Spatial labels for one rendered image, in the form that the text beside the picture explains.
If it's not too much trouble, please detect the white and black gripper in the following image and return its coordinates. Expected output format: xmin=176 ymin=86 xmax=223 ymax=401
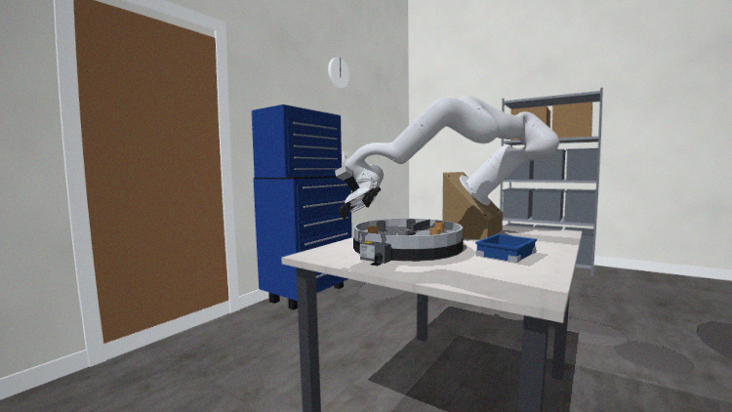
xmin=339 ymin=180 xmax=381 ymax=219

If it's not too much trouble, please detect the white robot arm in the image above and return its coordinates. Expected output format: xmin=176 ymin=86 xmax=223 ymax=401
xmin=335 ymin=96 xmax=559 ymax=205

